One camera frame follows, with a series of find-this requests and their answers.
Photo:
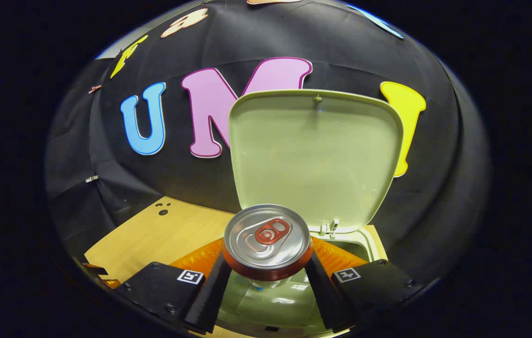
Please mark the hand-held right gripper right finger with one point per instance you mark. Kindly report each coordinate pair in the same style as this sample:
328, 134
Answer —
327, 295

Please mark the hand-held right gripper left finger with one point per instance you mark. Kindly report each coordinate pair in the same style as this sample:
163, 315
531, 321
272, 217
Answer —
209, 300

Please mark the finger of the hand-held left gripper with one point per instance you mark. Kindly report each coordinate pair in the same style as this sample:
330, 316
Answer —
113, 283
94, 268

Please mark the red pop can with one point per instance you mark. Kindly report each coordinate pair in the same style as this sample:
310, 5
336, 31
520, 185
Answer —
266, 234

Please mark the pale green desktop garbage bin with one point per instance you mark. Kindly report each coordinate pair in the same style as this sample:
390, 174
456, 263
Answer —
313, 155

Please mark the wooden desktop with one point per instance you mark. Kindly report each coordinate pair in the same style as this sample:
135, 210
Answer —
172, 234

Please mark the white cloth clip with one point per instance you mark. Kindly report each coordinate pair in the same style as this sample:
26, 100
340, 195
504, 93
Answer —
91, 179

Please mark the black backdrop cloth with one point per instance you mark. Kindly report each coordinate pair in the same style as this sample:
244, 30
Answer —
177, 178

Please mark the copper cloth clip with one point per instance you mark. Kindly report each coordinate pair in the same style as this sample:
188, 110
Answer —
94, 88

